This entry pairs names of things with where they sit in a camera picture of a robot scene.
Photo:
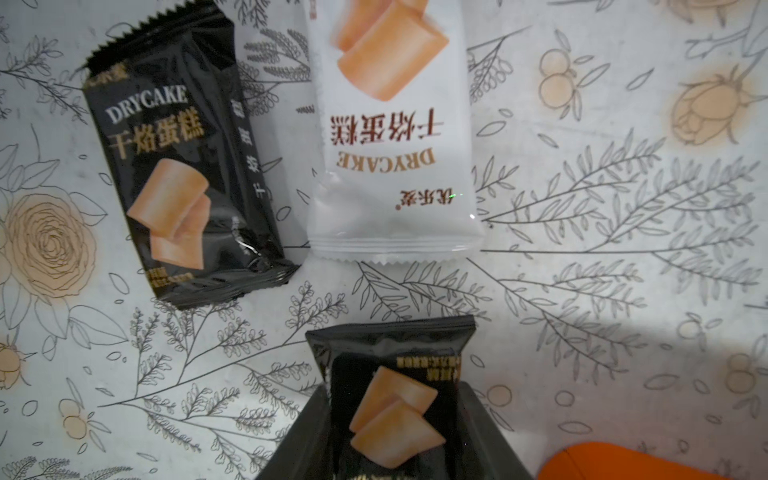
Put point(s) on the dark brown cookie packet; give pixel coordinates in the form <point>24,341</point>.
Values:
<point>167,104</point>

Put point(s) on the orange storage box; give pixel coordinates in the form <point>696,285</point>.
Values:
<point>604,461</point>

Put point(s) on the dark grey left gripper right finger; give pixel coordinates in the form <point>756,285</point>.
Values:
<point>483,452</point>

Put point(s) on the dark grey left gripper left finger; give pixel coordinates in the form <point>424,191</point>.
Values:
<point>305,451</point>

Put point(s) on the white front cookie packet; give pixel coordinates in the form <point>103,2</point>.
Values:
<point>393,105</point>

